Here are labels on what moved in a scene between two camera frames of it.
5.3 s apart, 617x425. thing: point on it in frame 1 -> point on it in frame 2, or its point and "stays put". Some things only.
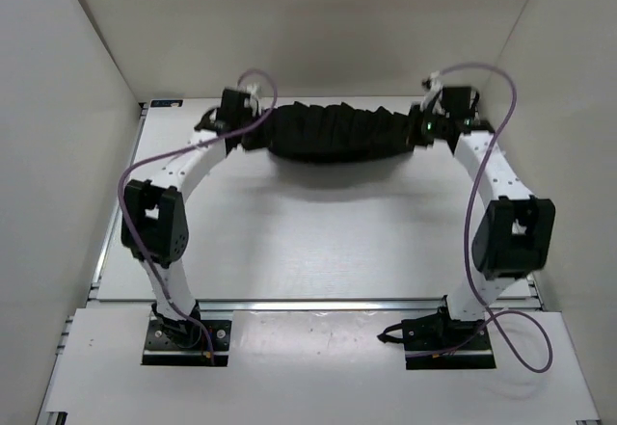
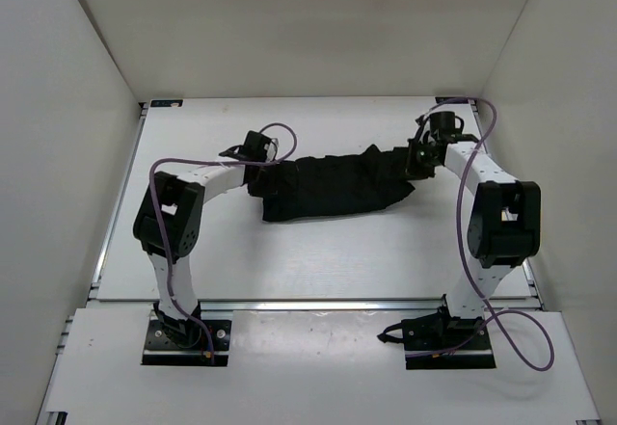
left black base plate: (191, 342) stays put
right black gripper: (415, 115) -> (413, 171)
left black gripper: (262, 141) -> (268, 190)
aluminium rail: (309, 305) stays put
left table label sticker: (167, 103) stays put
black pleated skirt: (336, 134) -> (310, 185)
